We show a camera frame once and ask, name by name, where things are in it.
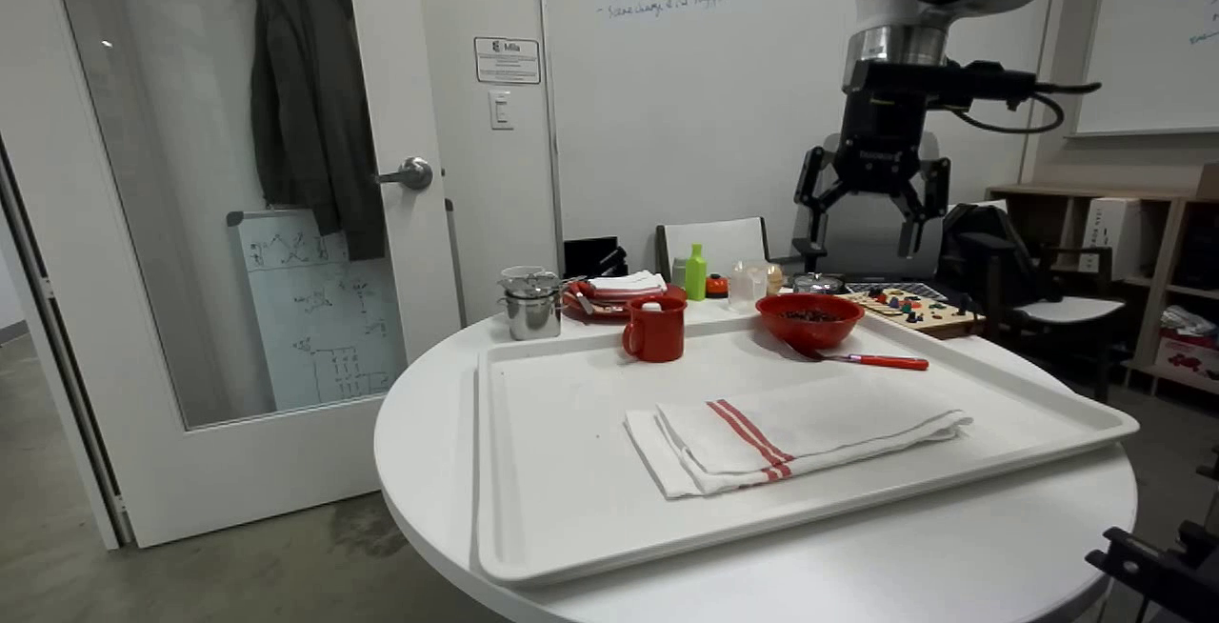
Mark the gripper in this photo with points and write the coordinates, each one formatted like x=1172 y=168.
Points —
x=881 y=142

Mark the white towel with red stripes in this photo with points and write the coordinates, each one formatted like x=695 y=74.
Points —
x=795 y=432

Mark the wooden puzzle board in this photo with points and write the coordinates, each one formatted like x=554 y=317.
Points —
x=914 y=307

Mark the black backpack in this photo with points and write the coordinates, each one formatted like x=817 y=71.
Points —
x=986 y=256

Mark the red bowl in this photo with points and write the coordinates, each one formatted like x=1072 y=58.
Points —
x=809 y=318

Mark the clear plastic container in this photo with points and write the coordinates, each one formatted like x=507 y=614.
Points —
x=748 y=285

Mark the orange bell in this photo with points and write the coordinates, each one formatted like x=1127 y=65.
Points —
x=716 y=286

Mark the green bottle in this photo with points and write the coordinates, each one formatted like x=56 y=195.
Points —
x=696 y=273

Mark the black chair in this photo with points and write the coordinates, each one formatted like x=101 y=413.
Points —
x=1048 y=309

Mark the white box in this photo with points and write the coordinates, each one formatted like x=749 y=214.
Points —
x=1112 y=234

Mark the red mug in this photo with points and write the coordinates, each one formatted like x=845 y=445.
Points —
x=657 y=330

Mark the folded white cloth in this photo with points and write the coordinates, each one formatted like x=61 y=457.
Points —
x=626 y=283

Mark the wooden shelf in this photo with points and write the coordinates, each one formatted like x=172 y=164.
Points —
x=1124 y=271

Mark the white tray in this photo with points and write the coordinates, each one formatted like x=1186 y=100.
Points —
x=762 y=452

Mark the red plate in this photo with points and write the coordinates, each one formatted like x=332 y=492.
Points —
x=609 y=304

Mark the black box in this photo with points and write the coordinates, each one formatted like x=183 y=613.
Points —
x=592 y=256

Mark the stack of steel pots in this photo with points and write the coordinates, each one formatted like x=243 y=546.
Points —
x=530 y=304

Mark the small whiteboard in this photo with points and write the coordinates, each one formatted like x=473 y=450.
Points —
x=319 y=309

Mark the dark jacket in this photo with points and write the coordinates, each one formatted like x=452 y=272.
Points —
x=309 y=90

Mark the white door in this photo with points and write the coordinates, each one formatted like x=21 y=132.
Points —
x=229 y=223

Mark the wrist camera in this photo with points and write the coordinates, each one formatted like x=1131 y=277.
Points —
x=952 y=85

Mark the wall whiteboard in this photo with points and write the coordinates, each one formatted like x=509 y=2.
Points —
x=1152 y=32
x=762 y=61

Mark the light switch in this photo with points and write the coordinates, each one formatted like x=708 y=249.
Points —
x=501 y=110

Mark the wall sign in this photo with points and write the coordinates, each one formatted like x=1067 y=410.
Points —
x=507 y=60

